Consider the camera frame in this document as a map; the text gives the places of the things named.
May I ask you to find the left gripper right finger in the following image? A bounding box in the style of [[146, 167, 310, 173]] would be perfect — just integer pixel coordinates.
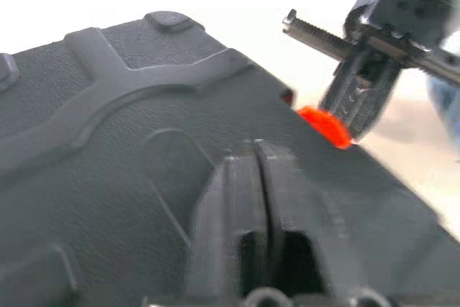
[[255, 140, 361, 296]]

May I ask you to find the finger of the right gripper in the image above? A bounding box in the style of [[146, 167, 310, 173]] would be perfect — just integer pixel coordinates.
[[322, 38, 404, 142]]

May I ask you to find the black plastic tool case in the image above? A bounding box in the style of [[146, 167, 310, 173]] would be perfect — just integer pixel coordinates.
[[0, 10, 460, 307]]

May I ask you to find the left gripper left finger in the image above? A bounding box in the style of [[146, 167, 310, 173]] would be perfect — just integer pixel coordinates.
[[185, 144, 270, 296]]

